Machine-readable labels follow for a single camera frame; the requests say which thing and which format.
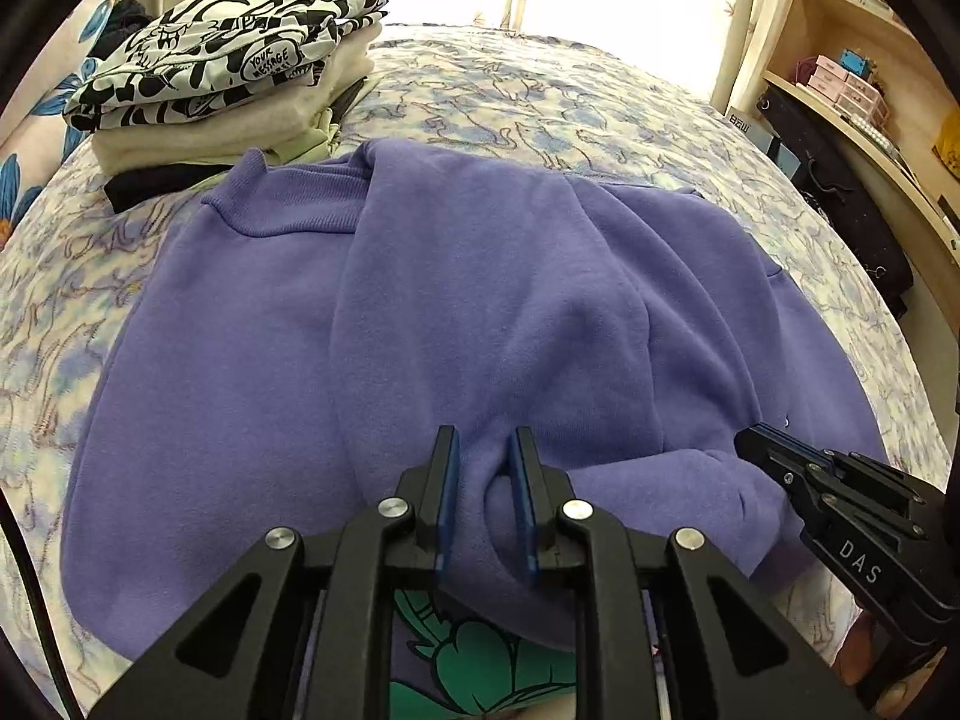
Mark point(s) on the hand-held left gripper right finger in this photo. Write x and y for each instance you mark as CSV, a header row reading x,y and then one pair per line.
x,y
521,502

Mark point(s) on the light green folded garment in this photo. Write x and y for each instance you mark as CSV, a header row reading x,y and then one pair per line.
x,y
307,142

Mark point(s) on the cream folded garment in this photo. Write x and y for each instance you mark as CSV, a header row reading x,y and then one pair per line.
x,y
225,127

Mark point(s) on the black folded garment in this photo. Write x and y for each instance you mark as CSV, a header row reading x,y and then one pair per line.
x,y
165,184

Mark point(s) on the purple printed sweatshirt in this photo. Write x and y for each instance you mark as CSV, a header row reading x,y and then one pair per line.
x,y
300,315

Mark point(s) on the blue floral bed sheet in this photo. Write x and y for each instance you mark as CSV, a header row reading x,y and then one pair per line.
x,y
562,97

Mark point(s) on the blue flower patterned pillow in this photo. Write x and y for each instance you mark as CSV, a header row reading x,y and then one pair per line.
x,y
19,187

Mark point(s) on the pale patterned curtain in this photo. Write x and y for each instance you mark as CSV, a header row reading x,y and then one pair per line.
x,y
615,7

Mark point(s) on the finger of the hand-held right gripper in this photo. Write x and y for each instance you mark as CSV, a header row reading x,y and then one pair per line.
x,y
772,457
870,476

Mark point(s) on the wooden shelf unit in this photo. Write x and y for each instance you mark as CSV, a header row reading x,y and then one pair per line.
x,y
862,37

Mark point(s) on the person's purple green printed clothing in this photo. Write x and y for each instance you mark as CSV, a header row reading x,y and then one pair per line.
x,y
465,660

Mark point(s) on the person's right hand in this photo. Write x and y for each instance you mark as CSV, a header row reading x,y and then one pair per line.
x,y
862,649

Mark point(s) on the pink storage drawers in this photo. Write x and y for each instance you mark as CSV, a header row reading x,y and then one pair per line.
x,y
844,86

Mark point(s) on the black bag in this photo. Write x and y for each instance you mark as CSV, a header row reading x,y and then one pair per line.
x,y
847,202

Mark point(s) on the yellow box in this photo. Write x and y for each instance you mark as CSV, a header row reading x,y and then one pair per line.
x,y
949,150

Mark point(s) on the black and white printed garment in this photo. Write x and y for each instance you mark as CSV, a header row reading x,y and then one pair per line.
x,y
217,45

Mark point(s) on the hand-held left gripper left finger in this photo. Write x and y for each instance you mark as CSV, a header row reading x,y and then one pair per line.
x,y
448,502

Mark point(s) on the dark blue cloth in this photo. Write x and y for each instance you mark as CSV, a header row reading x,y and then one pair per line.
x,y
131,9

